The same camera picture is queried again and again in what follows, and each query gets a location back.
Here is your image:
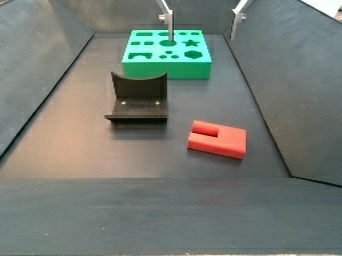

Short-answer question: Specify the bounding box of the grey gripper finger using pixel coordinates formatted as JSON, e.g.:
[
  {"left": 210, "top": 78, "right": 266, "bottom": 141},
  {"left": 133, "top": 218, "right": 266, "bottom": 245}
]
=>
[
  {"left": 230, "top": 0, "right": 253, "bottom": 40},
  {"left": 157, "top": 0, "right": 174, "bottom": 41}
]

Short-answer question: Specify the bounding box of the red square-circle object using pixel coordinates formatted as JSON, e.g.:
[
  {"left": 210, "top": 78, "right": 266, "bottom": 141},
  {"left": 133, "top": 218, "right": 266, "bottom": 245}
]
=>
[{"left": 188, "top": 120, "right": 248, "bottom": 159}]

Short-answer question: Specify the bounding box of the green shape-sorter fixture block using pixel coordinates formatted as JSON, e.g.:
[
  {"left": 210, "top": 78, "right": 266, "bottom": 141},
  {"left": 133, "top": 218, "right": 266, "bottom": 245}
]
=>
[{"left": 122, "top": 30, "right": 213, "bottom": 79}]

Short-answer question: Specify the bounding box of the black curved regrasp stand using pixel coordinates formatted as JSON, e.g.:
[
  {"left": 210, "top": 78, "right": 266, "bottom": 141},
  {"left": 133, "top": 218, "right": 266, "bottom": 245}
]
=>
[{"left": 105, "top": 72, "right": 169, "bottom": 121}]

